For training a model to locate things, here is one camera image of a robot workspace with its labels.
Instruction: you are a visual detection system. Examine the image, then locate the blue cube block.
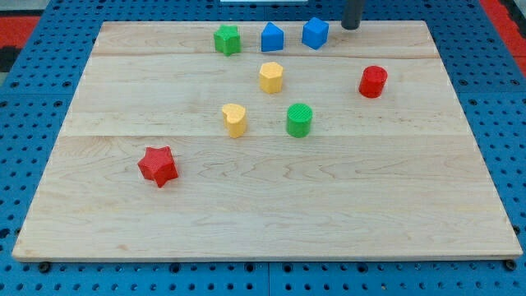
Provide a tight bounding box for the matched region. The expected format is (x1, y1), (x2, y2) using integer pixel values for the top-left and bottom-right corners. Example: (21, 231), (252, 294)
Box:
(302, 17), (330, 50)

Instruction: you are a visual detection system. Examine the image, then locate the green star block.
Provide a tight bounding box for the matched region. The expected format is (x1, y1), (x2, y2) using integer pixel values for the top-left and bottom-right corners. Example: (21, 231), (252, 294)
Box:
(214, 25), (242, 56)

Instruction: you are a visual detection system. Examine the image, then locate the blue pentagon house block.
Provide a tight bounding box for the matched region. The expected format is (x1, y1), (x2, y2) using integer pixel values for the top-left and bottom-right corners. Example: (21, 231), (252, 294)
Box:
(261, 22), (284, 52)

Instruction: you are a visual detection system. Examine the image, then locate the light wooden board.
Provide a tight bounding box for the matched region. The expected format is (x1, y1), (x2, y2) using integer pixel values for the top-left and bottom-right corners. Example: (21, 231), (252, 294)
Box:
(12, 21), (523, 262)

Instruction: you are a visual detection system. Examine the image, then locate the red cylinder block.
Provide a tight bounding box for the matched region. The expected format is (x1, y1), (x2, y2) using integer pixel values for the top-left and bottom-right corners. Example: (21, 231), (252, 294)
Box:
(358, 65), (388, 99)

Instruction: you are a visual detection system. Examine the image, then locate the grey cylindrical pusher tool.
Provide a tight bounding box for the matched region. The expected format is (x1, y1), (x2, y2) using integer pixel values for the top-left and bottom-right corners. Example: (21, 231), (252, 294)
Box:
(341, 0), (366, 30)

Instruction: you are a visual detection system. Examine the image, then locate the yellow hexagon block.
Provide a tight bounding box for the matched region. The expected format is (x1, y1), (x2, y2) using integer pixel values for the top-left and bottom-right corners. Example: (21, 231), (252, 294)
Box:
(259, 62), (284, 94)

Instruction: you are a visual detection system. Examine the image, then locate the red star block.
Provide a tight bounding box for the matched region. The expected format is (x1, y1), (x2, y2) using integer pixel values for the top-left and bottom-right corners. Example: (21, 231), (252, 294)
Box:
(137, 146), (178, 187)

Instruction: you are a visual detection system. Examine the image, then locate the yellow heart block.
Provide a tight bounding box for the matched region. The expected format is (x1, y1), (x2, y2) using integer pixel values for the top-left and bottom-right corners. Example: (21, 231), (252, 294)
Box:
(222, 104), (247, 138)

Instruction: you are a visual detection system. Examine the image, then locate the green cylinder block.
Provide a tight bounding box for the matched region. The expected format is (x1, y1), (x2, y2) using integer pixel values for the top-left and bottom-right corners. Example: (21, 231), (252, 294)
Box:
(286, 103), (313, 138)

